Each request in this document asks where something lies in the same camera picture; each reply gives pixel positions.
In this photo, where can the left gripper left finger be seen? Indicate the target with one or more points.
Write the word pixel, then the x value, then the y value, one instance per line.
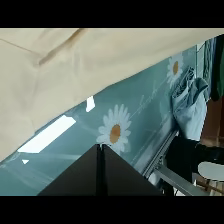
pixel 80 176

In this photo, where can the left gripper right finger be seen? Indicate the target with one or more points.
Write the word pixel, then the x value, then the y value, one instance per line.
pixel 123 176

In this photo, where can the pale yellow garment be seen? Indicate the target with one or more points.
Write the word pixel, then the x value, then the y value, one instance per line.
pixel 66 73

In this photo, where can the light blue jeans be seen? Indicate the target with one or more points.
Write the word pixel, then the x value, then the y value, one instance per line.
pixel 190 110

